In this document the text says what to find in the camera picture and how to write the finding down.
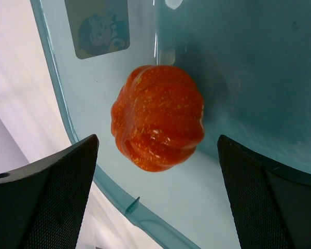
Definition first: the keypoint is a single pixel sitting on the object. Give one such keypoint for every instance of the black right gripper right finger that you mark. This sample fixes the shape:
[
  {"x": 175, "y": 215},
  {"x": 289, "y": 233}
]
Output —
[{"x": 270, "y": 201}]

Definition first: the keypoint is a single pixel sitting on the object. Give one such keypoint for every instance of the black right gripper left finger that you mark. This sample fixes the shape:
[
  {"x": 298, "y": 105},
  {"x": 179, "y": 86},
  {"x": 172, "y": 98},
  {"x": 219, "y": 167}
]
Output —
[{"x": 42, "y": 204}]

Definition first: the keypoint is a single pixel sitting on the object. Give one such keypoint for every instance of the orange toy pumpkin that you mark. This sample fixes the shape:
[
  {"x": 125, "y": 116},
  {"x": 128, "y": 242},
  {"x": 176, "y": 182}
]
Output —
[{"x": 157, "y": 118}]

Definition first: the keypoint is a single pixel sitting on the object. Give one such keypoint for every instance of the teal plastic tray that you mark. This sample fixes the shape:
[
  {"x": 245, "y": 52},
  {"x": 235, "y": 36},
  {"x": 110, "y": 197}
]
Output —
[{"x": 251, "y": 62}]

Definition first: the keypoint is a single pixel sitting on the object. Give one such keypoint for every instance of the cartoon sticker on tray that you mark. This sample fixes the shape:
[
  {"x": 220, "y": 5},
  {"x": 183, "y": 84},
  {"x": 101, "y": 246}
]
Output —
[{"x": 98, "y": 27}]

